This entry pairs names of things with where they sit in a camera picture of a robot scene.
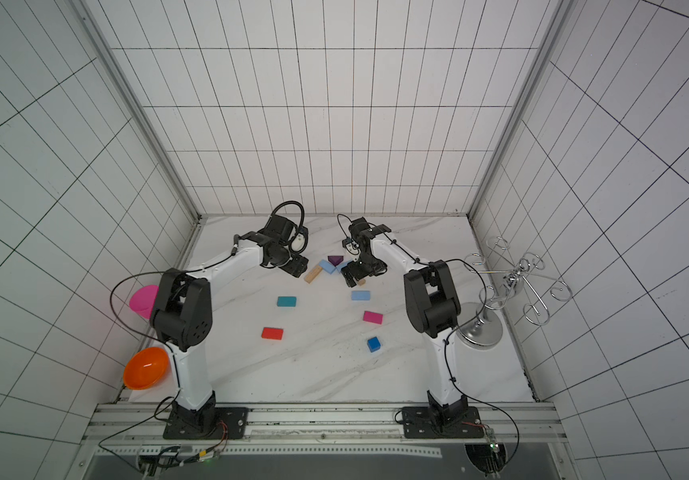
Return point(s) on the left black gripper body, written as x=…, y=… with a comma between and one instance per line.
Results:
x=292, y=264

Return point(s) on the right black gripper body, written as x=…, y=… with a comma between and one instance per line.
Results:
x=360, y=268

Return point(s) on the purple pentagon block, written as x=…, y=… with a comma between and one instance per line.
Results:
x=335, y=260

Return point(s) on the teal block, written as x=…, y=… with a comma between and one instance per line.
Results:
x=286, y=301

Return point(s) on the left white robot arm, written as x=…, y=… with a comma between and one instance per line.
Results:
x=182, y=319

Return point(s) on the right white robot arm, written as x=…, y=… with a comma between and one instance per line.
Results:
x=432, y=306

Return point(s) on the magenta block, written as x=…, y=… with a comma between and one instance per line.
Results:
x=373, y=317

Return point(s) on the dark blue cube block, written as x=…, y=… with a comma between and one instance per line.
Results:
x=374, y=344

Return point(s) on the red block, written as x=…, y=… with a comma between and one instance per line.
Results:
x=272, y=333

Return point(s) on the pink plastic goblet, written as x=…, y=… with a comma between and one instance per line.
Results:
x=142, y=301

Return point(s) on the orange plastic bowl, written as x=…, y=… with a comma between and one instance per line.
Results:
x=146, y=369

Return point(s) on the chrome wire cup rack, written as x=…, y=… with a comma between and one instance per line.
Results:
x=482, y=327

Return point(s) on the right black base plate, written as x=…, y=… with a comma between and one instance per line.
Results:
x=421, y=423

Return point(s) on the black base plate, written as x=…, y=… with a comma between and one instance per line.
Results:
x=212, y=423
x=421, y=423

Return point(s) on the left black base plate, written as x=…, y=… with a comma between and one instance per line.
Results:
x=212, y=423

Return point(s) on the aluminium mounting rail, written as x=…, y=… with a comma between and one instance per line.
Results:
x=326, y=424

